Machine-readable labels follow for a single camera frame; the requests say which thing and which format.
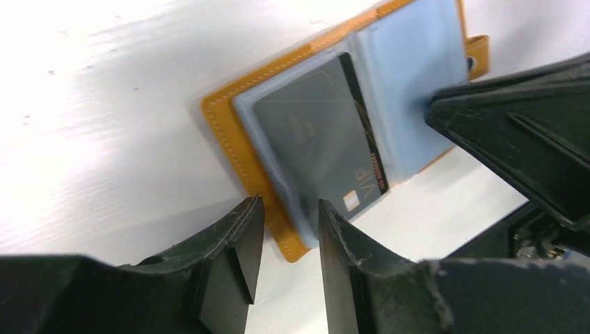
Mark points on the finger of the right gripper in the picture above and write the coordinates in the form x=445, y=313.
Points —
x=511, y=79

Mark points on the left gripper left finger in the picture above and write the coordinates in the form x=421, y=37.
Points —
x=204, y=284

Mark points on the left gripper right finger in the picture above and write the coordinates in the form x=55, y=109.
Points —
x=370, y=289

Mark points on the grey VIP credit card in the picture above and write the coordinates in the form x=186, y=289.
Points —
x=320, y=137

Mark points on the yellow leather card holder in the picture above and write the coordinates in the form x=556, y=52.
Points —
x=403, y=52

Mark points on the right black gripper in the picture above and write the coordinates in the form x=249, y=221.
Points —
x=536, y=138

